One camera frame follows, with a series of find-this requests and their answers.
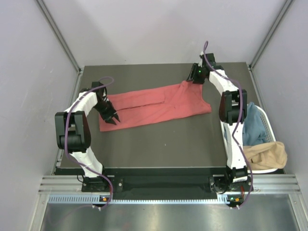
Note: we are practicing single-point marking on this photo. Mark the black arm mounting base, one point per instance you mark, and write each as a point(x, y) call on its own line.
point(126, 179)

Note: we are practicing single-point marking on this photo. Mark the red t shirt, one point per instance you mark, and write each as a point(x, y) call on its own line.
point(144, 107)

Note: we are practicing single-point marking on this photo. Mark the left aluminium frame post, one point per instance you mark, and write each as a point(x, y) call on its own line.
point(53, 25)

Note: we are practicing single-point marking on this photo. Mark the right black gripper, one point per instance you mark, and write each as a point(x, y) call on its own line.
point(192, 76)

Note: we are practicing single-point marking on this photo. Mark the aluminium frame post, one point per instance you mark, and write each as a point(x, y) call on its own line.
point(53, 25)
point(271, 32)

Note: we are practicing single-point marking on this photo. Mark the right aluminium frame post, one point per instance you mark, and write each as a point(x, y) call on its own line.
point(271, 32)

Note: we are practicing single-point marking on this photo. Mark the aluminium front rail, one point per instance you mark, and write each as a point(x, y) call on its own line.
point(264, 183)

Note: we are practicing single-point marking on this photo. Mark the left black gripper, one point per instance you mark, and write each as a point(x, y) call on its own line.
point(112, 111)

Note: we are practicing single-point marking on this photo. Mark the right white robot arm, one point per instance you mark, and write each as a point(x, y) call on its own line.
point(232, 112)

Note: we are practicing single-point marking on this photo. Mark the tan t shirt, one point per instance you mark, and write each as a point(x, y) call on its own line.
point(266, 156)

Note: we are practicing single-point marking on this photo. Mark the grey slotted cable duct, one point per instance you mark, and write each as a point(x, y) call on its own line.
point(101, 200)

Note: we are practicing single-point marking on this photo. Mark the blue t shirt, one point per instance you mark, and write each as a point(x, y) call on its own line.
point(253, 131)

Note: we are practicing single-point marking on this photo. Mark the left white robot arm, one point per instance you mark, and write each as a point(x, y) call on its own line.
point(73, 132)

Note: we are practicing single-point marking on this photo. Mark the white plastic laundry basket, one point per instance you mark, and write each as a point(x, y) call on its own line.
point(270, 135)

